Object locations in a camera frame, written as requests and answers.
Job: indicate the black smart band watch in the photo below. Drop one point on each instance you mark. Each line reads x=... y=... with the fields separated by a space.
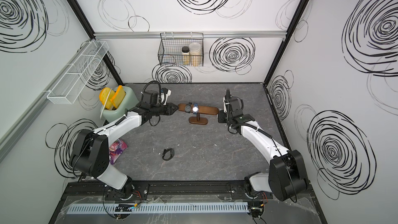
x=168 y=154

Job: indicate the yellow sponge toast slice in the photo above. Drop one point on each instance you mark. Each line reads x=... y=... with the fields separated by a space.
x=105 y=97

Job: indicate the grey slotted cable duct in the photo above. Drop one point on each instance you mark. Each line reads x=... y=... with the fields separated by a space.
x=157 y=208

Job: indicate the white wire wall shelf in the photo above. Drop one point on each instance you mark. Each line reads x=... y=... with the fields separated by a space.
x=78 y=72

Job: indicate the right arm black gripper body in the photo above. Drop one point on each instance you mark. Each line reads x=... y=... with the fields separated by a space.
x=223 y=116

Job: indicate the mint green toaster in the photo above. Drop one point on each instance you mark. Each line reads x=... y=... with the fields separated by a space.
x=129 y=101

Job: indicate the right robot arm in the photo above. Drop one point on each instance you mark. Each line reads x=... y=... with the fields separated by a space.
x=287 y=176

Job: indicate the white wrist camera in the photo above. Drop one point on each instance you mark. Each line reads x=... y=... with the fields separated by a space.
x=226 y=100
x=165 y=93

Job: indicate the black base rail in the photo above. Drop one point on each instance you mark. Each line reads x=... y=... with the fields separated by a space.
x=145 y=189

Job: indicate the dark lid spice jar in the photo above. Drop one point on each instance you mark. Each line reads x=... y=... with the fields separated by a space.
x=185 y=55

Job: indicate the orange sponge toast slice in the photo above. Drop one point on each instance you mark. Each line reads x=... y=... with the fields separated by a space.
x=118 y=97

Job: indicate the black wire wall basket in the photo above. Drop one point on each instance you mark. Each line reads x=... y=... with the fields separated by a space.
x=171 y=43

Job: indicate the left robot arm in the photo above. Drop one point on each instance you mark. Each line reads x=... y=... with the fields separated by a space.
x=90 y=154

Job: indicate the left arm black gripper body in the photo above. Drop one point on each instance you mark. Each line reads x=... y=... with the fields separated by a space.
x=158 y=110

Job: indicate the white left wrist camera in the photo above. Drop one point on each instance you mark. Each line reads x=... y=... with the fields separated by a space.
x=165 y=93

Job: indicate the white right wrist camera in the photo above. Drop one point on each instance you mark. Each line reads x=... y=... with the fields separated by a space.
x=226 y=100

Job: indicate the dark wooden watch stand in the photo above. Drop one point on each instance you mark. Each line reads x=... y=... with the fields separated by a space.
x=203 y=110

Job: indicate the blue translucent watch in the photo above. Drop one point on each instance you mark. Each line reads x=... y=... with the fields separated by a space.
x=195 y=108

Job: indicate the purple snack wrapper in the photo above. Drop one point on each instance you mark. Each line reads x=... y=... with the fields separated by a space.
x=116 y=149

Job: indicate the white lid plastic jar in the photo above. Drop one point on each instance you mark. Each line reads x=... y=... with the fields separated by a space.
x=195 y=54

